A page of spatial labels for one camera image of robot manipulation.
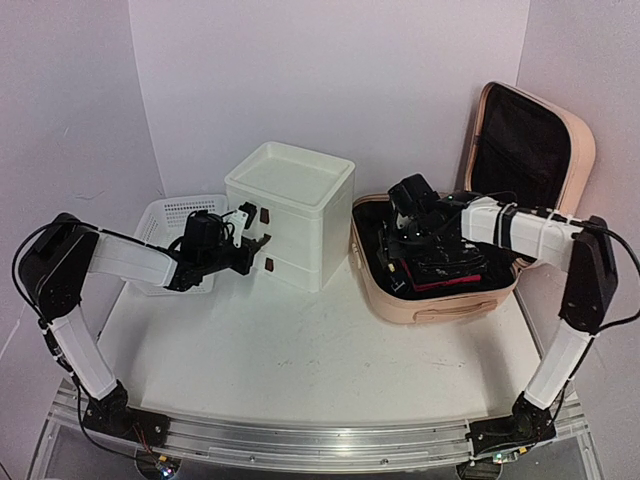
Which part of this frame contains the white tall plastic bin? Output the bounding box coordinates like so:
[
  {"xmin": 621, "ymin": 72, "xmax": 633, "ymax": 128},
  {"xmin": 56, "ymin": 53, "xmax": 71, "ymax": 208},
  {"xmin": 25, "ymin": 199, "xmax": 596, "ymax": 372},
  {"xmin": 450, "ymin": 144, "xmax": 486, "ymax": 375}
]
[{"xmin": 224, "ymin": 141, "xmax": 356, "ymax": 293}]

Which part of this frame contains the red folded garment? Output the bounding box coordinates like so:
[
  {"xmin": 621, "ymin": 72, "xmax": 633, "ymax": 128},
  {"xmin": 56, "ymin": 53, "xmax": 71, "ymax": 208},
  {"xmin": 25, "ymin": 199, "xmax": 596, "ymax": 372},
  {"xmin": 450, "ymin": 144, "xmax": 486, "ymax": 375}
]
[{"xmin": 412, "ymin": 274, "xmax": 483, "ymax": 292}]

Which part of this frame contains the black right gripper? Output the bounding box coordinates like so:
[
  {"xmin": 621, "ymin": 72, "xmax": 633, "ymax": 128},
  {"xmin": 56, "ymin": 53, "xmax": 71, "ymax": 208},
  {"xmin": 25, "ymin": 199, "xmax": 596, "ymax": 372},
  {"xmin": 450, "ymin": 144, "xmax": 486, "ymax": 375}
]
[{"xmin": 378, "ymin": 219, "xmax": 443, "ymax": 264}]

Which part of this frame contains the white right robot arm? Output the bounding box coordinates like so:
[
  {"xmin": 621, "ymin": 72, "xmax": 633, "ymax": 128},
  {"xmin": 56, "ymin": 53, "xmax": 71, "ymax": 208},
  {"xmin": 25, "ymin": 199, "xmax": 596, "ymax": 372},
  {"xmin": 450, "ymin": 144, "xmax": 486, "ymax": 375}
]
[{"xmin": 379, "ymin": 174, "xmax": 618, "ymax": 458}]

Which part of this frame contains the white perforated plastic basket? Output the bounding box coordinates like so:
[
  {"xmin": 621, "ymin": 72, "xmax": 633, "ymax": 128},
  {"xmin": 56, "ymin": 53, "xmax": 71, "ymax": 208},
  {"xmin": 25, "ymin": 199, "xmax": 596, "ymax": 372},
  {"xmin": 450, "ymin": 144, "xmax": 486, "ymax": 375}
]
[{"xmin": 119, "ymin": 193, "xmax": 230, "ymax": 297}]

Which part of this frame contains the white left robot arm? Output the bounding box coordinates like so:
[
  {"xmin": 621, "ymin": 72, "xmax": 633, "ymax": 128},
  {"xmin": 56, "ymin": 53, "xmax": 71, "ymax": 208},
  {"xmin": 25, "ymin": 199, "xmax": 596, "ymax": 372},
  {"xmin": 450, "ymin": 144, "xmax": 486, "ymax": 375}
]
[{"xmin": 10, "ymin": 209, "xmax": 270, "ymax": 446}]

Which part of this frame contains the black folded clothes stack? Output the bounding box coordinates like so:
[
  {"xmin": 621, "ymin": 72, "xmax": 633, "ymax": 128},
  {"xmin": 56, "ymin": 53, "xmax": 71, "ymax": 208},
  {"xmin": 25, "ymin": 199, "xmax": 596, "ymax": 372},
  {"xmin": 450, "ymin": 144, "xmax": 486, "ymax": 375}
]
[{"xmin": 376, "ymin": 239, "xmax": 489, "ymax": 293}]

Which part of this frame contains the beige hard-shell suitcase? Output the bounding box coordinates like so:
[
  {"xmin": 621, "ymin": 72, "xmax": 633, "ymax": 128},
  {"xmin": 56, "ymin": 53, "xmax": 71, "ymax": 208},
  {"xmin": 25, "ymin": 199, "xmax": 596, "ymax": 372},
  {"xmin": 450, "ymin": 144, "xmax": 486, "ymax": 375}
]
[{"xmin": 351, "ymin": 82, "xmax": 596, "ymax": 325}]

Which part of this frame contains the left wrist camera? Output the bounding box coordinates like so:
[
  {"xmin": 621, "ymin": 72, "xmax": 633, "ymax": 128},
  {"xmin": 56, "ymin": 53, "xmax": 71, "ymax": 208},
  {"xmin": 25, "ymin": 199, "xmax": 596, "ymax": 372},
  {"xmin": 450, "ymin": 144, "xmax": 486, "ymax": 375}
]
[{"xmin": 228, "ymin": 202, "xmax": 257, "ymax": 248}]

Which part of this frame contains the aluminium front rail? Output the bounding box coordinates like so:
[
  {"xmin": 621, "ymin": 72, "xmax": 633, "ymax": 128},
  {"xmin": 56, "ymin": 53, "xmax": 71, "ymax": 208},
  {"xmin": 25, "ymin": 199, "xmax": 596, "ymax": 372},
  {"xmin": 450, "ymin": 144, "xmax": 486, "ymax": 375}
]
[{"xmin": 51, "ymin": 383, "xmax": 589, "ymax": 473}]

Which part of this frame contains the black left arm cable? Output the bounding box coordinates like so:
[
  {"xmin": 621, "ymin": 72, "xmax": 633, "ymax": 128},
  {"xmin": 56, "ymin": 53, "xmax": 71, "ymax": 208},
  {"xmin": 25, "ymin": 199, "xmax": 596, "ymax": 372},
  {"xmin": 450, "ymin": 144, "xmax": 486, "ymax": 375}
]
[{"xmin": 12, "ymin": 219, "xmax": 106, "ymax": 361}]

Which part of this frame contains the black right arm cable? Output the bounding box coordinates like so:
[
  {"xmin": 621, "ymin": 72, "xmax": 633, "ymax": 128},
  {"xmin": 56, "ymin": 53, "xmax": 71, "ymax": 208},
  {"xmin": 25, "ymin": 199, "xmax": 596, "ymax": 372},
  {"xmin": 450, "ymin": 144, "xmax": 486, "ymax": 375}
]
[{"xmin": 479, "ymin": 189, "xmax": 640, "ymax": 331}]

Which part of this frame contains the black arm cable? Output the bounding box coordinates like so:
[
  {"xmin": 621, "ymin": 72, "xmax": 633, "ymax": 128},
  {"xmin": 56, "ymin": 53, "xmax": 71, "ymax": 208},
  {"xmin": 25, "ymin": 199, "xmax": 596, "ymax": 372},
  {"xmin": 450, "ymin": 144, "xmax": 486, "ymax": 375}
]
[
  {"xmin": 479, "ymin": 189, "xmax": 640, "ymax": 331},
  {"xmin": 12, "ymin": 219, "xmax": 106, "ymax": 361}
]

